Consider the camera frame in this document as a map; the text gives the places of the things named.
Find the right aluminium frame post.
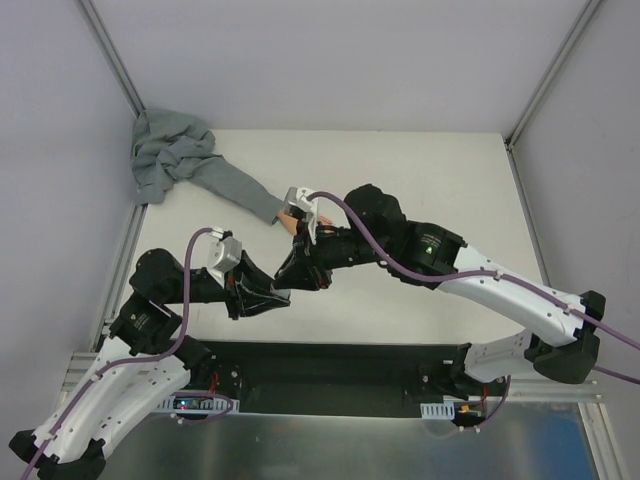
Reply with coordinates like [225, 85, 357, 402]
[504, 0, 607, 151]

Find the right white cable duct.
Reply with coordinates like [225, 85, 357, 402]
[420, 400, 456, 421]

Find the left white cable duct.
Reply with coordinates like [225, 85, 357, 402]
[155, 395, 240, 415]

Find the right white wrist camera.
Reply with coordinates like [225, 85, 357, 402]
[283, 187, 319, 244]

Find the grey shirt with sleeve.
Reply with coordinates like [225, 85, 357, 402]
[130, 109, 283, 224]

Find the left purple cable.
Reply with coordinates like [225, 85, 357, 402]
[19, 227, 221, 480]

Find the purple cable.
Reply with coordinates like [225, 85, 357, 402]
[309, 191, 640, 385]
[19, 227, 221, 480]

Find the aluminium frame post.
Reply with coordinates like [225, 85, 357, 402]
[75, 0, 145, 117]
[504, 0, 607, 151]

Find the left aluminium frame post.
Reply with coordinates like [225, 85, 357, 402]
[75, 0, 145, 117]

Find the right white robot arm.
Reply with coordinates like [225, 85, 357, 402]
[274, 184, 606, 395]

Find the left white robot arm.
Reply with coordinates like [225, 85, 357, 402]
[9, 249, 290, 479]

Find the white cable duct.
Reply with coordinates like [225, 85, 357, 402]
[420, 400, 456, 421]
[155, 395, 240, 415]

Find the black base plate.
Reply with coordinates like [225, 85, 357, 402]
[186, 341, 506, 418]

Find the mannequin hand with nails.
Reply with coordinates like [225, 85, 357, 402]
[277, 211, 333, 236]

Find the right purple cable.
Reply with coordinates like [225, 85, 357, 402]
[309, 191, 640, 385]

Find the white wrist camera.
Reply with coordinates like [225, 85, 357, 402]
[283, 187, 319, 244]
[205, 227, 243, 287]

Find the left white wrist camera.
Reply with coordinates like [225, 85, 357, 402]
[205, 227, 243, 287]

